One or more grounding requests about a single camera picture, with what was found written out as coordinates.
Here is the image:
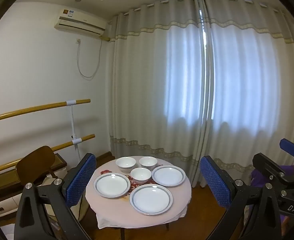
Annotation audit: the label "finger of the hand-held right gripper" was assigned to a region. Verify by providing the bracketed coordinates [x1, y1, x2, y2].
[252, 153, 294, 199]
[280, 138, 294, 159]

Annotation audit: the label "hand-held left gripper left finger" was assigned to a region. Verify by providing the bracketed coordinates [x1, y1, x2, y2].
[13, 152, 97, 240]

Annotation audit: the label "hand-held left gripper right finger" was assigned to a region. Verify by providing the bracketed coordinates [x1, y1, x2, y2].
[199, 155, 283, 240]

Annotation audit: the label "white plate grey rim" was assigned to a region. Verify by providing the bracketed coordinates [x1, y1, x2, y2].
[151, 165, 186, 187]
[93, 172, 131, 197]
[129, 184, 173, 215]

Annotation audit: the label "large white bowl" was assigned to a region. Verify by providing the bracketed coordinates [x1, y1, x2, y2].
[115, 157, 136, 173]

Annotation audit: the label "small white bowl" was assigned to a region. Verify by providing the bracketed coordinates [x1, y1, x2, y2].
[139, 156, 159, 171]
[130, 167, 152, 183]

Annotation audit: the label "white storage box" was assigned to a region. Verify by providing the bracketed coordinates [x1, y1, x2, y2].
[0, 194, 21, 219]
[53, 166, 68, 180]

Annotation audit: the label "round pink table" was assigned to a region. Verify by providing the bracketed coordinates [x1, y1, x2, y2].
[85, 156, 192, 227]

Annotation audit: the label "short wooden barre bar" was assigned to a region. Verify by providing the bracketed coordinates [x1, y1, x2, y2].
[0, 134, 96, 177]

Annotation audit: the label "white barre stand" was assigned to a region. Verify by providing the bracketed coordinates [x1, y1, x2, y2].
[66, 100, 82, 163]

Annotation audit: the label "round table dark legs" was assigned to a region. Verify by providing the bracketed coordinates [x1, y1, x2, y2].
[120, 224, 170, 240]

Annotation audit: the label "dark wooden framed panel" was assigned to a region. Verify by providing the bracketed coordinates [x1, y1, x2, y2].
[0, 152, 68, 200]

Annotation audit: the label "beige curtain with lace band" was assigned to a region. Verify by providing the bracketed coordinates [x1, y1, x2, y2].
[108, 0, 211, 188]
[199, 0, 294, 188]

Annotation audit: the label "beige air conditioner pipe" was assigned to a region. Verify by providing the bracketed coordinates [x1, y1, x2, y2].
[98, 17, 116, 42]

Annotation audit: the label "white air conditioner cable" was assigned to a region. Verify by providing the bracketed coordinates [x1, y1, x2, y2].
[76, 40, 103, 78]

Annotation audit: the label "white wall air conditioner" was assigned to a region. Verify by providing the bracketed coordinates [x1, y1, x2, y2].
[54, 8, 107, 36]

